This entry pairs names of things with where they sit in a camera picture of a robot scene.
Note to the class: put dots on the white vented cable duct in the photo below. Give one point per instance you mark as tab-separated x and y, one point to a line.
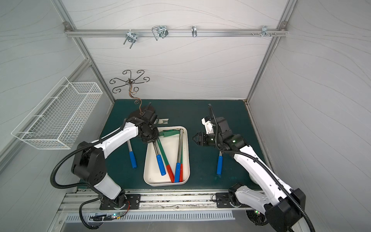
163	216

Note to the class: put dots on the white wire basket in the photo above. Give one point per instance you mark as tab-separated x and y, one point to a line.
57	120

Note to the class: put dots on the brown metal hook stand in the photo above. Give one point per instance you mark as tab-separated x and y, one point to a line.
131	82

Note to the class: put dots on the metal clamp hook right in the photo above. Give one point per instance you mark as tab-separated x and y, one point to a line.
265	32

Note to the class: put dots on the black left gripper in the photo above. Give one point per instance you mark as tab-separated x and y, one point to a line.
149	132

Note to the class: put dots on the metal clamp hook left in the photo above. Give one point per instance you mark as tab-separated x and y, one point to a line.
131	39

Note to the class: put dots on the metal clamp hook small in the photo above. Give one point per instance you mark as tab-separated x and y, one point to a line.
194	31

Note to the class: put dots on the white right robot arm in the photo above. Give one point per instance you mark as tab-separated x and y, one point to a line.
279	203

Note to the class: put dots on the aluminium cross rail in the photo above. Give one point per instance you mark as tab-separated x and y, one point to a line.
173	33

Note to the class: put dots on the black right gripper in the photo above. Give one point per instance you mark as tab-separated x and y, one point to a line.
207	139

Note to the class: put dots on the metal clamp hook middle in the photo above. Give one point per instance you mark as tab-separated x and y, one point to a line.
160	31

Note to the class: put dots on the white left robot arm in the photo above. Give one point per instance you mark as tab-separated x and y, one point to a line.
89	164

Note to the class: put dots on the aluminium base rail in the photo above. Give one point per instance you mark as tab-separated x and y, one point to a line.
152	199

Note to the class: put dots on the white storage tray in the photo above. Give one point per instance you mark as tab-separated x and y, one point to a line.
152	174

